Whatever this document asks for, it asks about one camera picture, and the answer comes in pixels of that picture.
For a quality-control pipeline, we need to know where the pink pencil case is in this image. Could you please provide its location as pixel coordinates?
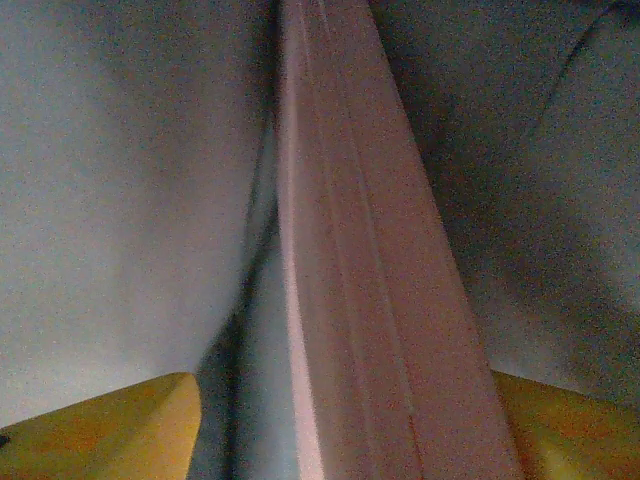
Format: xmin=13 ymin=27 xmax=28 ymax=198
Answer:
xmin=277 ymin=0 xmax=524 ymax=480

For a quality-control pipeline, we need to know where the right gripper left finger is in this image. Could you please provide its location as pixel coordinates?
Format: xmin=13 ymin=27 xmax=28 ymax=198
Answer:
xmin=0 ymin=372 xmax=201 ymax=480

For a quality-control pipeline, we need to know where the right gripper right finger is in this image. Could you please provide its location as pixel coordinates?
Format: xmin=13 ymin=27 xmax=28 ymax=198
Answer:
xmin=492 ymin=372 xmax=640 ymax=480

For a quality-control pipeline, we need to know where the navy blue backpack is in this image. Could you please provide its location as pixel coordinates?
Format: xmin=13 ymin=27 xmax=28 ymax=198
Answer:
xmin=0 ymin=0 xmax=640 ymax=480

